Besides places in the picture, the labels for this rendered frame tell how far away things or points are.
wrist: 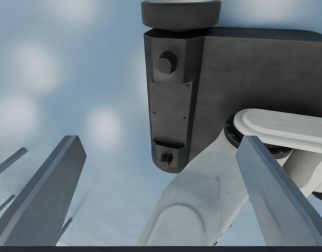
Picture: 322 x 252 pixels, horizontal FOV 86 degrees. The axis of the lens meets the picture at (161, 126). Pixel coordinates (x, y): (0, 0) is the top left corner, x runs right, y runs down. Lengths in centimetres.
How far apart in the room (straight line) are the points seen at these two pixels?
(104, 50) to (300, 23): 64
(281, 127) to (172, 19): 32
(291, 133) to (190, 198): 24
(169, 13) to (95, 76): 52
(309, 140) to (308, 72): 17
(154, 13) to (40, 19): 59
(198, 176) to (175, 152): 30
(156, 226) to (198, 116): 39
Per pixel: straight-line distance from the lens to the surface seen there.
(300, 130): 42
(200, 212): 25
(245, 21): 63
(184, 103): 51
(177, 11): 43
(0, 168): 180
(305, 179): 48
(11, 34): 111
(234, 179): 34
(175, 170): 72
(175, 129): 57
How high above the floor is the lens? 62
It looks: 48 degrees down
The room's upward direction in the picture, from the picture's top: 154 degrees counter-clockwise
